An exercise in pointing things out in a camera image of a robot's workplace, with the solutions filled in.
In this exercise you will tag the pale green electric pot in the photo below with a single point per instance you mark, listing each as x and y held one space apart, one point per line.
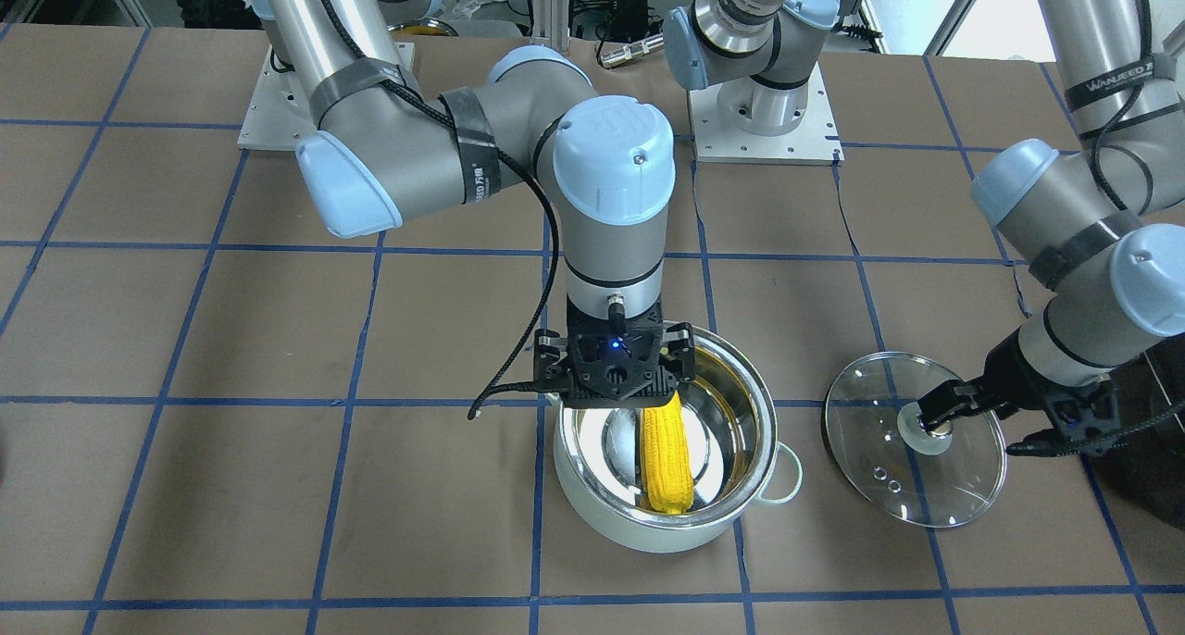
736 457

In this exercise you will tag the glass pot lid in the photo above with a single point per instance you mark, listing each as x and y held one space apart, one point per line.
873 432

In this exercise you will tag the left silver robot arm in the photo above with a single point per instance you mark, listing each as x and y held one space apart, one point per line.
1077 219

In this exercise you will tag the steel bowl with yellow item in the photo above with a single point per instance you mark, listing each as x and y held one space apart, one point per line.
431 27

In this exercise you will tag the dark brown rice cooker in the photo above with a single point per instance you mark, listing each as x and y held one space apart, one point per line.
1148 466

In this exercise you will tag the yellow corn cob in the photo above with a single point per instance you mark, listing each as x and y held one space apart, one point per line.
665 460

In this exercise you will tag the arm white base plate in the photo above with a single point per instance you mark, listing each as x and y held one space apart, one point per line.
281 113
742 122

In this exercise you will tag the silver cylindrical connector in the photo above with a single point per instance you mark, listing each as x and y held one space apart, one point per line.
631 52

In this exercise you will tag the aluminium frame post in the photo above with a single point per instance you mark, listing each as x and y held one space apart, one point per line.
550 24

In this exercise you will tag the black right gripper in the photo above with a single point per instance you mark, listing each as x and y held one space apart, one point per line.
548 357

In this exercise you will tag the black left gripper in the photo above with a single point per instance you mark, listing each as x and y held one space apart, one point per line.
1012 367

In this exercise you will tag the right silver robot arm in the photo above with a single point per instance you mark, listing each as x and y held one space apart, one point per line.
601 166

